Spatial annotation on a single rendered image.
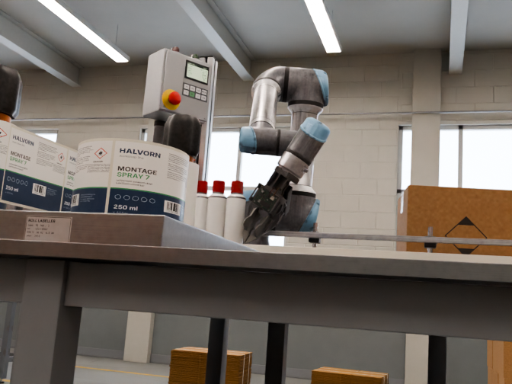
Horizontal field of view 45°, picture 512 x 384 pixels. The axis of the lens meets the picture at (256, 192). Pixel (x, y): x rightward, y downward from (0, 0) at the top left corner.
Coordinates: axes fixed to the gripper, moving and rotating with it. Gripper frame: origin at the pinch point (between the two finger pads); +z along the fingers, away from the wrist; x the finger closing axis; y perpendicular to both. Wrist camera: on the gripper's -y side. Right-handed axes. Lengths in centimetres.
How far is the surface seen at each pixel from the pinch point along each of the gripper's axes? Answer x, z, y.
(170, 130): -19.0, -12.0, 32.5
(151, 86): -51, -21, -2
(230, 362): -70, 118, -378
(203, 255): 23, 0, 85
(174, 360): -113, 146, -375
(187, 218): -4.8, 2.1, 30.4
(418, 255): 39.0, -19.2, 4.9
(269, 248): 7.5, -1.0, 4.9
